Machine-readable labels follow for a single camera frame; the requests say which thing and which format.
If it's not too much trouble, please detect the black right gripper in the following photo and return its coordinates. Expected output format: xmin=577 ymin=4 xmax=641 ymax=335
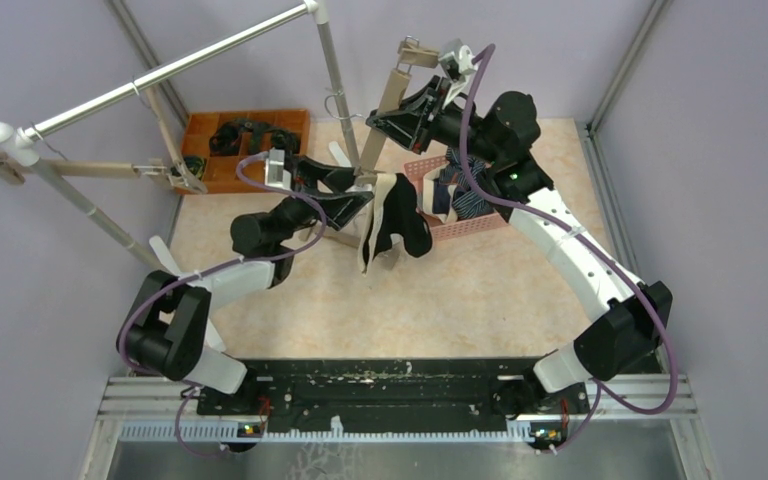
xmin=367 ymin=77 xmax=500 ymax=166

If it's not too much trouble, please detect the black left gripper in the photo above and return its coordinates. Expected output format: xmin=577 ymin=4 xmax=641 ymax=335
xmin=270 ymin=154 xmax=374 ymax=246

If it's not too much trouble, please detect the beige hanger of black underwear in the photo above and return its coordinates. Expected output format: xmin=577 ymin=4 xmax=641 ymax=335
xmin=355 ymin=36 xmax=439 ymax=185

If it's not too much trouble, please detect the black underwear beige waistband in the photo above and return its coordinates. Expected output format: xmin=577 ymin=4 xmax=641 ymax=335
xmin=357 ymin=173 xmax=433 ymax=275

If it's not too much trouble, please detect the navy white striped underwear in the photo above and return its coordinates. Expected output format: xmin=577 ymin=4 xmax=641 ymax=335
xmin=432 ymin=147 xmax=492 ymax=221

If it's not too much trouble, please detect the beige hanger of striped underwear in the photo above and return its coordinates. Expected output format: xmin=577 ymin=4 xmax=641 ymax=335
xmin=130 ymin=80 xmax=208 ymax=194

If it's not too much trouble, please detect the beige clip hanger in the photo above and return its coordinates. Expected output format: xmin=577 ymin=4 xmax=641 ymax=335
xmin=0 ymin=152 xmax=175 ymax=188

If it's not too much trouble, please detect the beige hanger of navy underwear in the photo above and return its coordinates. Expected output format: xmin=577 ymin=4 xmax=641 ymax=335
xmin=297 ymin=225 xmax=401 ymax=271

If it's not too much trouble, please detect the navy underwear beige waistband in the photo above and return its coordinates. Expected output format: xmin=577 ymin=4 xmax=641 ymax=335
xmin=419 ymin=182 xmax=461 ymax=224

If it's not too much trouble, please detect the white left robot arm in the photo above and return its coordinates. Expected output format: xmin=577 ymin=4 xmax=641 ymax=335
xmin=115 ymin=150 xmax=373 ymax=414

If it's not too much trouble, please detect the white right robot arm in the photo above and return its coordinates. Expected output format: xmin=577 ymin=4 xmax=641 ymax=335
xmin=366 ymin=76 xmax=673 ymax=412

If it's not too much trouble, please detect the pink plastic basket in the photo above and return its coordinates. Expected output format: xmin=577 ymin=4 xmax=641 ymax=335
xmin=404 ymin=151 xmax=507 ymax=242

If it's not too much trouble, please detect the orange wooden tray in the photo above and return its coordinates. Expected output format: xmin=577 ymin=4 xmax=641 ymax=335
xmin=180 ymin=109 xmax=311 ymax=194

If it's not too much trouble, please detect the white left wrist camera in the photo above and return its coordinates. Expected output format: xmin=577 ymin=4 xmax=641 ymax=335
xmin=264 ymin=148 xmax=292 ymax=191

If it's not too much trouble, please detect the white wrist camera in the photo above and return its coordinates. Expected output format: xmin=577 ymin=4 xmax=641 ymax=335
xmin=264 ymin=148 xmax=292 ymax=191
xmin=438 ymin=38 xmax=477 ymax=107

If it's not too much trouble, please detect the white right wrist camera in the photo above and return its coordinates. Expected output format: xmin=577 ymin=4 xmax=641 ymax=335
xmin=438 ymin=38 xmax=477 ymax=107

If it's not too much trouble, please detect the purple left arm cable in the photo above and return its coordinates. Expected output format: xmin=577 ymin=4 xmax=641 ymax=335
xmin=116 ymin=150 xmax=329 ymax=460

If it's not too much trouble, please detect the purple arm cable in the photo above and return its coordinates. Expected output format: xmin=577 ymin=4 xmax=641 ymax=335
xmin=456 ymin=44 xmax=681 ymax=455
xmin=116 ymin=150 xmax=329 ymax=460

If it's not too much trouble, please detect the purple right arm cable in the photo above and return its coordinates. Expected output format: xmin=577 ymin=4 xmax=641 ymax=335
xmin=456 ymin=44 xmax=681 ymax=455

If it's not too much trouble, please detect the silver clothes rack rail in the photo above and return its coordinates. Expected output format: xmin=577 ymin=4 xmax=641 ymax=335
xmin=0 ymin=1 xmax=359 ymax=270

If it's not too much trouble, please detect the aluminium frame rail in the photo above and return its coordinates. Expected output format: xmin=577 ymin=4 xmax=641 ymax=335
xmin=97 ymin=374 xmax=698 ymax=420

